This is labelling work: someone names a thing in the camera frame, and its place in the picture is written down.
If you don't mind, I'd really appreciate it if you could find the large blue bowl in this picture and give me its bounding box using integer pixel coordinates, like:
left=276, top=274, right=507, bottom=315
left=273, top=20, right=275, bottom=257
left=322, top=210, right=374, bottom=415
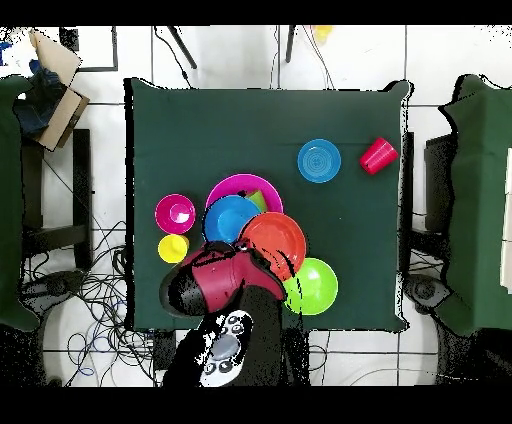
left=203, top=194, right=263, bottom=245

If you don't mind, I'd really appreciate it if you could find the orange bowl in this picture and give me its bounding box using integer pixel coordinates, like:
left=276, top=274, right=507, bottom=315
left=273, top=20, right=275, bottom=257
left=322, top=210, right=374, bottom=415
left=238, top=211, right=308, bottom=283

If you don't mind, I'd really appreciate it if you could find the green cup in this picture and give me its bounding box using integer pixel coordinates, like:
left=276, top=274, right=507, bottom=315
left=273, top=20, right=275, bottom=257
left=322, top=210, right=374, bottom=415
left=244, top=188, right=269, bottom=213

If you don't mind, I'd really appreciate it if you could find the large magenta bowl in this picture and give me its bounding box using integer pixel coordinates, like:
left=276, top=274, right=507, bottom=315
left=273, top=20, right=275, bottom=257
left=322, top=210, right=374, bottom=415
left=204, top=172, right=285, bottom=215

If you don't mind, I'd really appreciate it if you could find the small crimson bowl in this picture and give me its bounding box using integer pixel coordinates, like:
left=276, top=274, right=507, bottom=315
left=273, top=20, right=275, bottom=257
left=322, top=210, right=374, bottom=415
left=154, top=193, right=197, bottom=236

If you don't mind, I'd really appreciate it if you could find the red cup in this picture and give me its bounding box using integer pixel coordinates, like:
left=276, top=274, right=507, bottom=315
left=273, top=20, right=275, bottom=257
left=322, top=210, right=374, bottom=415
left=358, top=136, right=400, bottom=176

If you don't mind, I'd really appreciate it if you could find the yellow cup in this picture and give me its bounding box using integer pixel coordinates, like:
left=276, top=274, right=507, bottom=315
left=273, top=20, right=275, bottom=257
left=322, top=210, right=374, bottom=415
left=157, top=234, right=190, bottom=264

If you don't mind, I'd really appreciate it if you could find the green bowl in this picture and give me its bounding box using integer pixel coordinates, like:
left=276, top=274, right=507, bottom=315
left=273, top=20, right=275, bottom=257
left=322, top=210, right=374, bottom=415
left=282, top=257, right=340, bottom=317

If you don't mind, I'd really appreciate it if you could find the blue straight-sided bowl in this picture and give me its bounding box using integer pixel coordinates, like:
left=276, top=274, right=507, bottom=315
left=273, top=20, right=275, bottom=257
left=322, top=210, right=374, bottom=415
left=296, top=138, right=343, bottom=184

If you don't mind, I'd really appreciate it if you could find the black floor box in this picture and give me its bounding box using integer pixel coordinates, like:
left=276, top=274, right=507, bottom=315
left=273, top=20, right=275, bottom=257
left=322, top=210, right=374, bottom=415
left=152, top=330, right=178, bottom=372

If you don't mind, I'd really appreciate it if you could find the dark green tablecloth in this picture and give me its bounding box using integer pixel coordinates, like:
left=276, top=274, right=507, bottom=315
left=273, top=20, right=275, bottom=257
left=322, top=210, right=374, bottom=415
left=123, top=76, right=413, bottom=334

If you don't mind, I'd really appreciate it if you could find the black tripod leg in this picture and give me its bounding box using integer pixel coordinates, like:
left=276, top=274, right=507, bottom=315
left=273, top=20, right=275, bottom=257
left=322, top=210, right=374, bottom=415
left=166, top=25, right=198, bottom=70
left=284, top=24, right=297, bottom=64

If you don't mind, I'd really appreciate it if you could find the cardboard box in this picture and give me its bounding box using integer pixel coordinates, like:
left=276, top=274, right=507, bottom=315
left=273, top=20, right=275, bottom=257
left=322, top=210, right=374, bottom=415
left=27, top=29, right=91, bottom=153

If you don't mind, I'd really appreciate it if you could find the green cloth side table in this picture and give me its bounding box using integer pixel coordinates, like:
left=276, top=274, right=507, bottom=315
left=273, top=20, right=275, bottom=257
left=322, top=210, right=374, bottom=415
left=0, top=73, right=41, bottom=333
left=434, top=73, right=512, bottom=337

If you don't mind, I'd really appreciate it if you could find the dark blue cloth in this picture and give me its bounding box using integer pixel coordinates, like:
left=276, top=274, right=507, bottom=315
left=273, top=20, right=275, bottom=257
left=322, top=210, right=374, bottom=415
left=13, top=59, right=67, bottom=137

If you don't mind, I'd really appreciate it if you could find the cable bundle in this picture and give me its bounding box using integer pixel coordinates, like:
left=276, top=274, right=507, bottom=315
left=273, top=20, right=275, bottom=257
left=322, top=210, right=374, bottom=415
left=19, top=219, right=169, bottom=387

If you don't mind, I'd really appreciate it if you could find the black stool frame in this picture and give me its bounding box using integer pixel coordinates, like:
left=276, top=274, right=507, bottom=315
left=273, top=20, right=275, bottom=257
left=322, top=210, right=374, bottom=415
left=21, top=127, right=94, bottom=273

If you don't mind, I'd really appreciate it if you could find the black square frame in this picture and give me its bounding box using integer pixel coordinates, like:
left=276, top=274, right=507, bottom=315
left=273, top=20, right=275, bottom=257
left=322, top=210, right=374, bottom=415
left=58, top=25, right=120, bottom=73

